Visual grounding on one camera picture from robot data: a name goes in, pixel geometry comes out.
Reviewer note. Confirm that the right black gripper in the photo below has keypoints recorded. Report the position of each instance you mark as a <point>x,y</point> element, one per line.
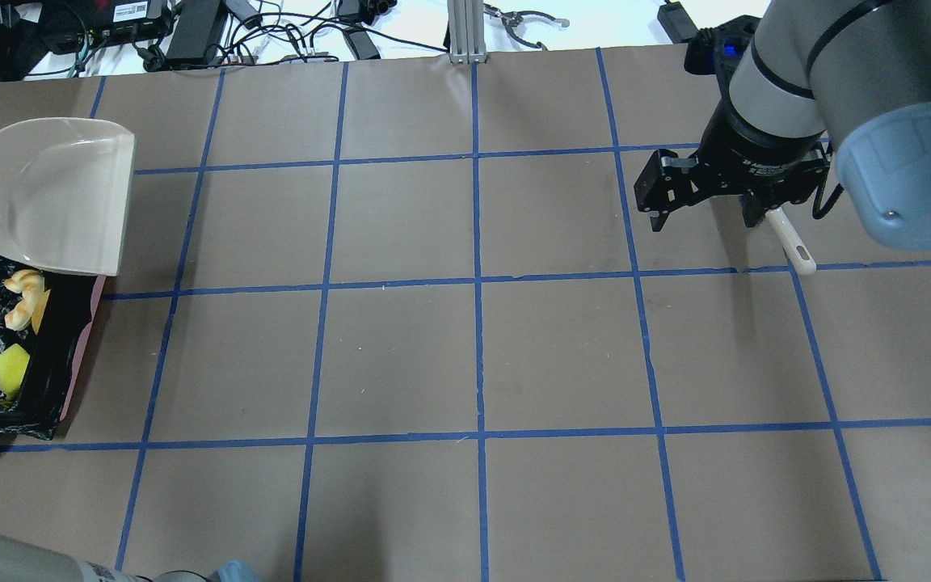
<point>756,148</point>

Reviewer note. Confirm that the beige hand brush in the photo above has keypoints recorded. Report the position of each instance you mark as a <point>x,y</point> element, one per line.
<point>797,252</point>

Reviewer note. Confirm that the beige plastic dustpan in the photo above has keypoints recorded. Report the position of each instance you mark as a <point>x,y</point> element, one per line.
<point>65,192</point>

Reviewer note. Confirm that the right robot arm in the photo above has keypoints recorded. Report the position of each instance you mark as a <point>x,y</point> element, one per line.
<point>809,88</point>

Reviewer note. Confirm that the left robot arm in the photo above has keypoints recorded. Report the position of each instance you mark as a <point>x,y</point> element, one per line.
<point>24,562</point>

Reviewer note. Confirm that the pale curved peel piece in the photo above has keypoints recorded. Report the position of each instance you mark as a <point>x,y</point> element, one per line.
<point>29,284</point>

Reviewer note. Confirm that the brown potato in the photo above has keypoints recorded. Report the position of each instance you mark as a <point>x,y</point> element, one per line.
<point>38,312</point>

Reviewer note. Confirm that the yellow sponge piece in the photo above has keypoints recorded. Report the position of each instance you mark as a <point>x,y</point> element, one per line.
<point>14,362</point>

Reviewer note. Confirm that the aluminium frame post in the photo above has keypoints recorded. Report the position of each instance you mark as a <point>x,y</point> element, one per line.
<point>467,43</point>

